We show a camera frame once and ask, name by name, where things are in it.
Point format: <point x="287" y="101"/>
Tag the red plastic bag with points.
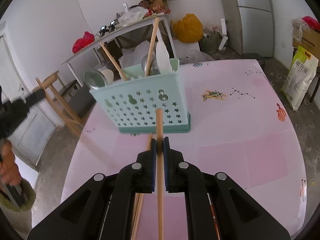
<point x="83" y="42"/>
<point x="311" y="23"/>

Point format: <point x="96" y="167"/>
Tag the white door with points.
<point x="32" y="130"/>

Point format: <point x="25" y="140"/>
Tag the white plastic rice paddle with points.
<point x="162" y="55"/>

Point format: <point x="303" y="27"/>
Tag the white box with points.
<point x="186" y="48"/>

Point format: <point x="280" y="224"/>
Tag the white woven sack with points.
<point x="135" y="55"/>

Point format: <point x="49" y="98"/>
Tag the clear glass bottle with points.
<point x="125" y="8"/>

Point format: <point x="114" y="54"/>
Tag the small black camera device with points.
<point x="113" y="25"/>
<point x="103" y="29"/>

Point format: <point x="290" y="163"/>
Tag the dark wooden stool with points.
<point x="315" y="85"/>

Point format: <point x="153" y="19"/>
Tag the crumpled clear plastic bag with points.
<point x="197" y="56"/>

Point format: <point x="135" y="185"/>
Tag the metal spoon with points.
<point x="143" y="63"/>
<point x="93" y="80"/>

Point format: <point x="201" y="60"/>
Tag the mint green utensil holder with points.
<point x="182" y="100"/>

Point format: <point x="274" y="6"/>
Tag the brown cardboard box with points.
<point x="308" y="40"/>

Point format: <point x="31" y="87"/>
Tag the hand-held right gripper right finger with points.
<point x="168" y="165"/>

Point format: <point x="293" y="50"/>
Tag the person's left hand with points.
<point x="7" y="160"/>

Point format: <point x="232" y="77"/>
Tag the wooden chair with dark seat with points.
<point x="80" y="100"/>

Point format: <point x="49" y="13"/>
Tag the bundle of wooden chopsticks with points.
<point x="137" y="217"/>

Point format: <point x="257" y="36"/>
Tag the white desk with wooden top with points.
<point x="107" y="37"/>

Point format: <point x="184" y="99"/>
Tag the olive green bag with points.
<point x="212" y="42"/>

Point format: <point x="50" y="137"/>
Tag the grey refrigerator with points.
<point x="252" y="17"/>

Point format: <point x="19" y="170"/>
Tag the tan wooden chopstick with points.
<point x="159" y="125"/>
<point x="112" y="61"/>
<point x="152" y="42"/>

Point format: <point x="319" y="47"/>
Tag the white narrow carton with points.
<point x="223" y="43"/>
<point x="224" y="27"/>

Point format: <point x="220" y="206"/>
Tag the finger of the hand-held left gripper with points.
<point x="35" y="97"/>

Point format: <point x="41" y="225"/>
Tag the yellow plastic bag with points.
<point x="187" y="28"/>

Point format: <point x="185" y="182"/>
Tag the clear plastic wrap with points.
<point x="297" y="25"/>

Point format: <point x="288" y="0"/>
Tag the white and yellow rice bag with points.
<point x="298" y="80"/>

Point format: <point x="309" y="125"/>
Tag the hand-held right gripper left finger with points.
<point x="152" y="165"/>

